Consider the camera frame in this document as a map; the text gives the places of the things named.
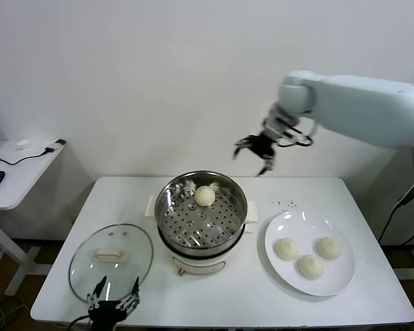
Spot glass lid with cream handle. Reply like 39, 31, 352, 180
68, 223, 154, 305

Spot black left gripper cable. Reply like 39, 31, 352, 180
66, 315, 92, 331

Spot white side desk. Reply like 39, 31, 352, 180
0, 139, 67, 297

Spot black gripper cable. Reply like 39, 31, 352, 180
281, 119, 320, 148
66, 315, 92, 331

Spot white electric cooker pot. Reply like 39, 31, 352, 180
157, 222, 255, 277

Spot white steamed baozi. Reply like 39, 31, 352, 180
274, 237, 300, 261
194, 185, 216, 208
296, 254, 325, 280
315, 237, 342, 261

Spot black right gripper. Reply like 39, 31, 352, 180
233, 134, 277, 177

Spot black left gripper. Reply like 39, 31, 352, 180
86, 275, 141, 331

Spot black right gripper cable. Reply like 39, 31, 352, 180
281, 119, 320, 148

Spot stainless steel steamer basket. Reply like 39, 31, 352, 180
144, 170, 258, 258

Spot white round plate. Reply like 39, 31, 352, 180
264, 210, 356, 297

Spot black and silver adapter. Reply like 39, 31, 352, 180
43, 139, 67, 154

